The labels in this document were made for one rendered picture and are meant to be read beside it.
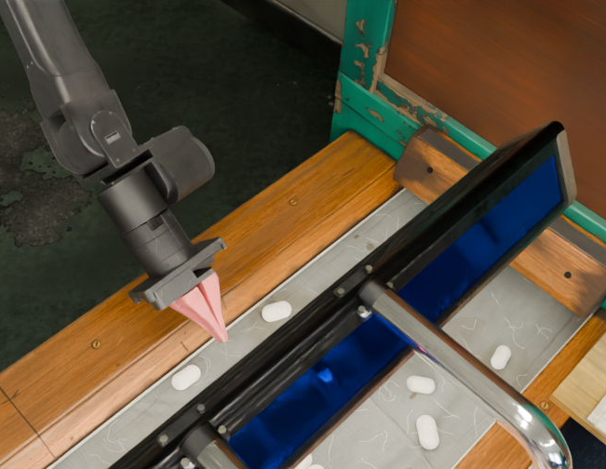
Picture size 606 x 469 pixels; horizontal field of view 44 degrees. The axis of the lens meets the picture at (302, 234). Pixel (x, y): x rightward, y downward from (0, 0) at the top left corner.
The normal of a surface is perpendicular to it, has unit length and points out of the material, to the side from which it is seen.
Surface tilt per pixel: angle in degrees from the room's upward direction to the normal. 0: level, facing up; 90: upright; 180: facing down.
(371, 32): 90
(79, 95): 41
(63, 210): 0
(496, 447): 0
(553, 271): 66
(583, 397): 0
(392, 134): 90
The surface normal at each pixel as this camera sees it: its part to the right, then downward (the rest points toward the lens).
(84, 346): 0.06, -0.61
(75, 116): 0.62, -0.18
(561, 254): -0.62, 0.24
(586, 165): -0.71, 0.53
